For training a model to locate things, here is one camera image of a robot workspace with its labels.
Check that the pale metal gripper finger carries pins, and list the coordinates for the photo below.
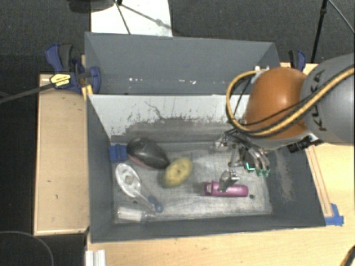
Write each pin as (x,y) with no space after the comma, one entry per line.
(233,157)
(225,180)

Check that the purple plastic bottle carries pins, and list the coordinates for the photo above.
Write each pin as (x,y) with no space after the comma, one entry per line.
(238,190)

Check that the yellow sponge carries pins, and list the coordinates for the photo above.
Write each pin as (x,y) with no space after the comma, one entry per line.
(177,173)

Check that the black computer mouse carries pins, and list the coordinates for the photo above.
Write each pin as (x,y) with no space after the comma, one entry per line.
(148,152)

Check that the clear plastic bottle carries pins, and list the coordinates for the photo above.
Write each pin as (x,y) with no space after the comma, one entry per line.
(130,214)

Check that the grey metal bin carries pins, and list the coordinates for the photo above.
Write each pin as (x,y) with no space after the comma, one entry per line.
(177,65)

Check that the pale wood board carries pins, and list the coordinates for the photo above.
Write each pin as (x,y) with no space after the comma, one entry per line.
(61,159)

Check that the black cylinder on white bracket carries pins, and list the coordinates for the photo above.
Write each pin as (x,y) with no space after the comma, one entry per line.
(299,145)

